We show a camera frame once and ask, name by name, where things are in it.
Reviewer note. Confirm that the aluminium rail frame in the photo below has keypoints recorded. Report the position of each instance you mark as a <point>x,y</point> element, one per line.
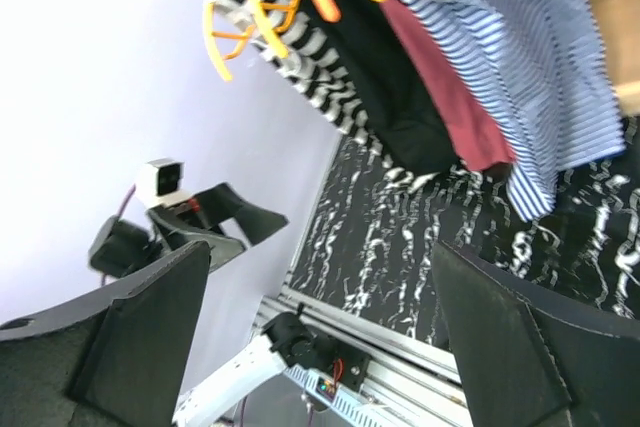
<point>363,273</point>

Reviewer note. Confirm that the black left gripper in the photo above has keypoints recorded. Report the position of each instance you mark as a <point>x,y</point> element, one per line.
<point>127,247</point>

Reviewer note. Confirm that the maroon tank top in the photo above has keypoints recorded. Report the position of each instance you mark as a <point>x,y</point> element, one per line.
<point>475,136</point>

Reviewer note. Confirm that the white slotted cable duct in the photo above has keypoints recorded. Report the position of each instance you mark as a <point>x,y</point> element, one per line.
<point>353,408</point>

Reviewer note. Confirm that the yellow hanger under striped top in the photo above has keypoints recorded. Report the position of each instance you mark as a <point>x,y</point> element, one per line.
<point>242,39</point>

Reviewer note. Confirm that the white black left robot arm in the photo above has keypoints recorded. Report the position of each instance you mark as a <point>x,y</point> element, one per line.
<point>284,342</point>

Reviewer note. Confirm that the blue white striped tank top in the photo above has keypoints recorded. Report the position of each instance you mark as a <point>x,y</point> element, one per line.
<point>537,67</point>

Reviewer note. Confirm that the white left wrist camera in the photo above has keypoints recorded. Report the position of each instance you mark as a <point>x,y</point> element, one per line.
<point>158,184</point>

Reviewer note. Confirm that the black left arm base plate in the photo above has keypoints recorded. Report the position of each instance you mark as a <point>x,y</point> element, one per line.
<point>347,364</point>

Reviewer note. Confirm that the black white striped tank top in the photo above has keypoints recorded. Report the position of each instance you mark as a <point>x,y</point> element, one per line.
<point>313,67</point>

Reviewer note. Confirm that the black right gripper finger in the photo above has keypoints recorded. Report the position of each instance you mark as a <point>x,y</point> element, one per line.
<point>528,356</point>

